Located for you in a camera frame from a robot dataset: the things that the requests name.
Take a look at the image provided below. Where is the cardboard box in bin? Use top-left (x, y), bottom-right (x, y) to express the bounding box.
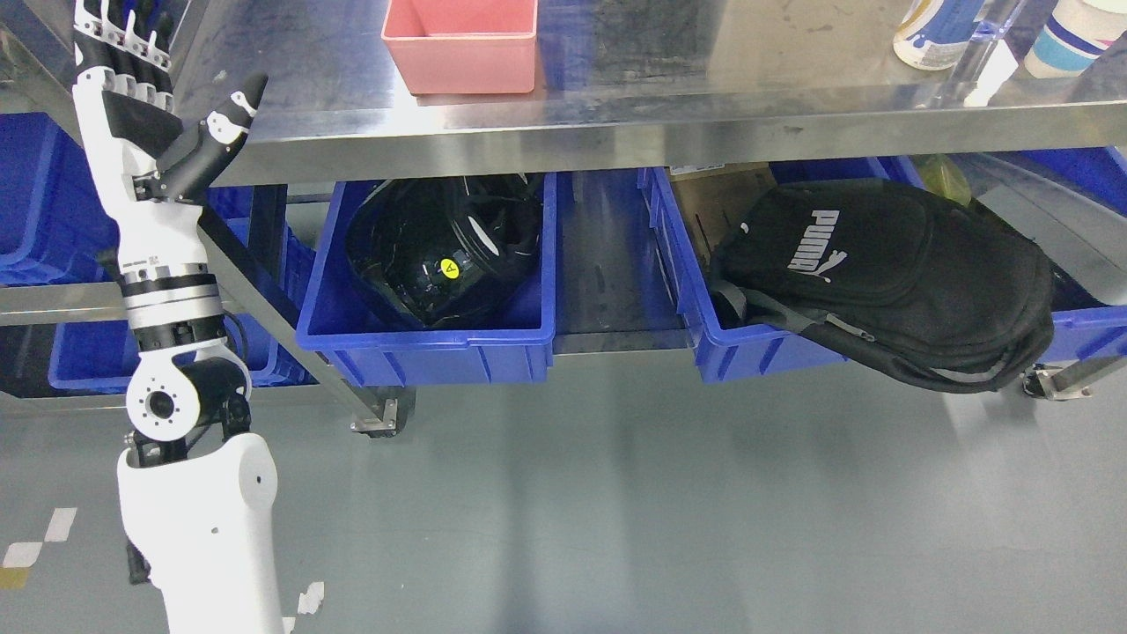
top-left (666, 162), bottom-right (777, 265)

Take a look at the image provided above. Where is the blue bin with backpack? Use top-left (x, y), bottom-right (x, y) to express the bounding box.
top-left (637, 155), bottom-right (923, 384)

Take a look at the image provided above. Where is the blue bin lower left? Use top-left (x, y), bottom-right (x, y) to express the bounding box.
top-left (48, 186), bottom-right (316, 394)

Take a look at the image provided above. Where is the blue bin with helmet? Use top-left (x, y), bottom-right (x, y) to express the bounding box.
top-left (295, 173), bottom-right (560, 387)

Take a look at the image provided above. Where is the blue bin far left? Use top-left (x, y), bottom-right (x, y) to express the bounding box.
top-left (1, 113), bottom-right (118, 286)

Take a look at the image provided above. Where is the black Puma backpack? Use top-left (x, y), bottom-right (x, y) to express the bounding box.
top-left (707, 177), bottom-right (1055, 394)

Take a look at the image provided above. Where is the white teal paper cup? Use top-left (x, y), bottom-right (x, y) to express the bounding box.
top-left (1023, 1), bottom-right (1126, 77)

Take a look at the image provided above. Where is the white blue bottle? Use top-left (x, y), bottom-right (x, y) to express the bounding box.
top-left (891, 1), bottom-right (986, 71)

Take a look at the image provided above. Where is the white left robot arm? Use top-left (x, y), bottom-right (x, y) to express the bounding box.
top-left (71, 1), bottom-right (285, 633)

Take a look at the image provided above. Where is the black helmet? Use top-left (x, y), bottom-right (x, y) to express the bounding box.
top-left (343, 173), bottom-right (544, 330)

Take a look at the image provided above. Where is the blue bin far right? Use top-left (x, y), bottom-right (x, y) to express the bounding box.
top-left (1017, 148), bottom-right (1126, 364)

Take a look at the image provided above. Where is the pink plastic storage box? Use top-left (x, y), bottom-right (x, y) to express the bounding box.
top-left (379, 1), bottom-right (539, 95)

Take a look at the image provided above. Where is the steel table frame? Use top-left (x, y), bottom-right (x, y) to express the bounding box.
top-left (0, 0), bottom-right (1127, 439)

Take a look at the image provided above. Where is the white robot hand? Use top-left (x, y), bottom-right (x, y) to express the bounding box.
top-left (72, 0), bottom-right (269, 280)

